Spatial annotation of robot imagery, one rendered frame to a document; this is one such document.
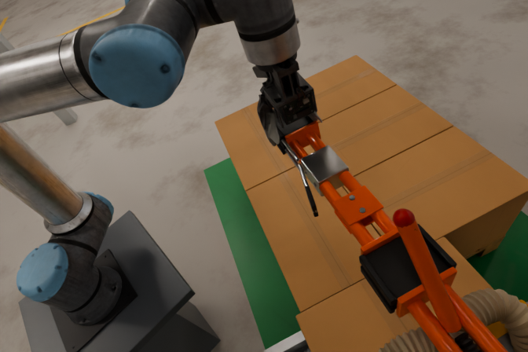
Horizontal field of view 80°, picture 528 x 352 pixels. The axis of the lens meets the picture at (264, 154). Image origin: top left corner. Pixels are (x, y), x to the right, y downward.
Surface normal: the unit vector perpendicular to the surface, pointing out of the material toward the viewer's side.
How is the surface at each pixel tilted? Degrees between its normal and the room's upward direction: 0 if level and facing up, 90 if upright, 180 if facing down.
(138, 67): 91
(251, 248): 0
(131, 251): 0
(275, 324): 0
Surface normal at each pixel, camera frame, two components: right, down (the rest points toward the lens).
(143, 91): 0.02, 0.76
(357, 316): -0.25, -0.64
